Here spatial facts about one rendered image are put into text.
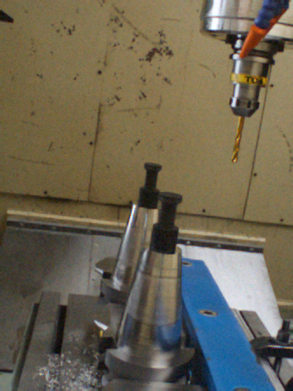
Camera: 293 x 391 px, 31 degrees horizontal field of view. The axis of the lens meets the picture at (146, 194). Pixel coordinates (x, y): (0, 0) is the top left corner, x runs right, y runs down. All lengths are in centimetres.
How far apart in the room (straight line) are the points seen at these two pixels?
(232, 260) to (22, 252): 70
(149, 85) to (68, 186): 42
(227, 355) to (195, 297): 9
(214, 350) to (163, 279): 7
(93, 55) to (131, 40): 13
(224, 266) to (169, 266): 150
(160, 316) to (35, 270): 136
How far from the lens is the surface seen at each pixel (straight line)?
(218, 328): 40
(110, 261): 53
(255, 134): 183
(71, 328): 108
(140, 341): 35
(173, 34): 177
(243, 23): 70
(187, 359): 36
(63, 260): 173
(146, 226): 44
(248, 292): 177
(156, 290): 34
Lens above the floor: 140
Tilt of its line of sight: 12 degrees down
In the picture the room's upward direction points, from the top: 8 degrees clockwise
